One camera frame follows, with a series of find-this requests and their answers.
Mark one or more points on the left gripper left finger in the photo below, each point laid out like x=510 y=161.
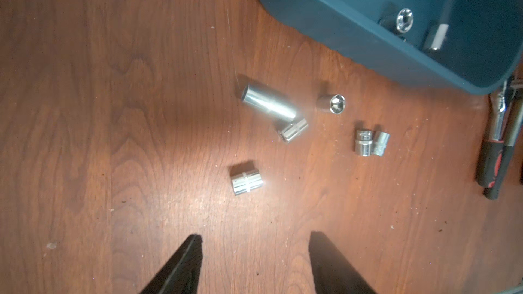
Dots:
x=181 y=272

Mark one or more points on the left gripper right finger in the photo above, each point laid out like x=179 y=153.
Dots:
x=332 y=272

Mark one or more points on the chrome socket pair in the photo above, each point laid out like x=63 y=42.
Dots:
x=246 y=182

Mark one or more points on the teal plastic storage box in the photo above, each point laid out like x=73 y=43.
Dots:
x=473 y=45

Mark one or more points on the black handled tool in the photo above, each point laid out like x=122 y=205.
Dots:
x=513 y=128

